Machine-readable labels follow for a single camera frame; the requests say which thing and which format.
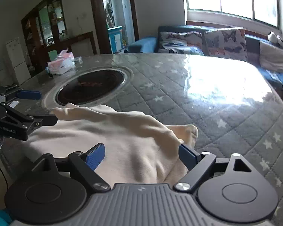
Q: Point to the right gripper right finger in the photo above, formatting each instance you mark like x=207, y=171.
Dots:
x=199, y=167

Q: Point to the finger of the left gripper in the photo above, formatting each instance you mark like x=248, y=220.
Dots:
x=42, y=120
x=26, y=94

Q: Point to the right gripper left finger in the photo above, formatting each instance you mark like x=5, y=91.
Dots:
x=83, y=166

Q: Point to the cream sweatshirt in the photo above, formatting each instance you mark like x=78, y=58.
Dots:
x=138, y=148

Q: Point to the white paper napkin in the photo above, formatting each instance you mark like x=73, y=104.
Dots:
x=13, y=104

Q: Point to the white refrigerator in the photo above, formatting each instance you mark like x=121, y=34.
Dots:
x=17, y=59

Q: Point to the black round induction cooktop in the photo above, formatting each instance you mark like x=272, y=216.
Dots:
x=90, y=87

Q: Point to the dark wooden console table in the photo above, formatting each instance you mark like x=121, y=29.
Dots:
x=81, y=45

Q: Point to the pink white tissue pack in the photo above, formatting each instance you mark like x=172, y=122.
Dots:
x=62, y=64

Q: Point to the quilted grey star tablecloth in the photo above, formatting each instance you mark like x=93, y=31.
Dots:
x=234, y=108

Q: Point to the blue small cabinet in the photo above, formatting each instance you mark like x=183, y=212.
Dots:
x=116, y=39

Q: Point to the flat butterfly pillow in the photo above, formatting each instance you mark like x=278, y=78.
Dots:
x=189, y=43

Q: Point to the upright butterfly pillow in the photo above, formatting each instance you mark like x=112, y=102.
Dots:
x=228, y=43

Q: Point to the grey cushion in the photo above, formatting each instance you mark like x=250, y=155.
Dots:
x=271, y=57

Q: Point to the blue corner sofa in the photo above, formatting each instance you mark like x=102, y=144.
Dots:
x=151, y=44

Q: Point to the panda plush toy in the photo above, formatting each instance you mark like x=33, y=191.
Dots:
x=275, y=39

